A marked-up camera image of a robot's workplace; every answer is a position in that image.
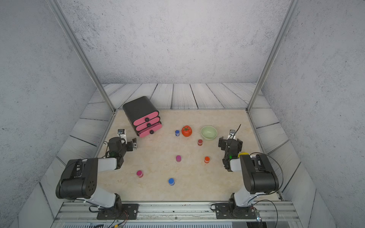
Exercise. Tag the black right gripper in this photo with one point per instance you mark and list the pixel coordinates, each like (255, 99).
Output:
(223, 143)

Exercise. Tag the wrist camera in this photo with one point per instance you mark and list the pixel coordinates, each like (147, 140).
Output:
(122, 135)
(232, 134)

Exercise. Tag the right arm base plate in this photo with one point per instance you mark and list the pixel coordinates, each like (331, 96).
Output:
(230, 211)

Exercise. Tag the magenta paint can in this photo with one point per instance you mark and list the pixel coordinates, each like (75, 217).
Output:
(140, 173)

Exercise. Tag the black pink drawer cabinet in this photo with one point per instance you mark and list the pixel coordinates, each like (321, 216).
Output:
(143, 116)

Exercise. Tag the purple paint can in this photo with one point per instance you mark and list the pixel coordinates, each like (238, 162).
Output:
(178, 158)

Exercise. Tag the yellow banana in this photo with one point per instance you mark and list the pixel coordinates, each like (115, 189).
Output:
(242, 153)

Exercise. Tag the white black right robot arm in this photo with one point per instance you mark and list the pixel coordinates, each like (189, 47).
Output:
(259, 177)

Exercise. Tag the green bowl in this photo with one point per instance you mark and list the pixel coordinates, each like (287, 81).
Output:
(209, 133)

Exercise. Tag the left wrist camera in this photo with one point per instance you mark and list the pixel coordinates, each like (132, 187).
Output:
(122, 135)

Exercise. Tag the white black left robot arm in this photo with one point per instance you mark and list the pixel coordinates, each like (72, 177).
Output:
(79, 180)

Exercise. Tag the metal frame post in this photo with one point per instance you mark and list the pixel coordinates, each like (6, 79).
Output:
(273, 53)
(62, 20)

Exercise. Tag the aluminium front rail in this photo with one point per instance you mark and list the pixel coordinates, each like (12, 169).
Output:
(194, 214)

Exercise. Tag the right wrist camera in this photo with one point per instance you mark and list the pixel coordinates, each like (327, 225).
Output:
(232, 134)

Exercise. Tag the right metal frame post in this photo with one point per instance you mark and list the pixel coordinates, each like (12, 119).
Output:
(273, 53)

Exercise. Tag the orange paint can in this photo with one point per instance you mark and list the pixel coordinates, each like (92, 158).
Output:
(207, 159)

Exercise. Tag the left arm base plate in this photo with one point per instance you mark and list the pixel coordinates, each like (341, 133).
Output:
(124, 211)

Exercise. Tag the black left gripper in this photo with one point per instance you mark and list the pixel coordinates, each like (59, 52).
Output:
(130, 148)

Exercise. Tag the left metal frame post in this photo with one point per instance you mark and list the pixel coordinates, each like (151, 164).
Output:
(62, 20)

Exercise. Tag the red tomato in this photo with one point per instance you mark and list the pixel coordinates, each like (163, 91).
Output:
(186, 131)

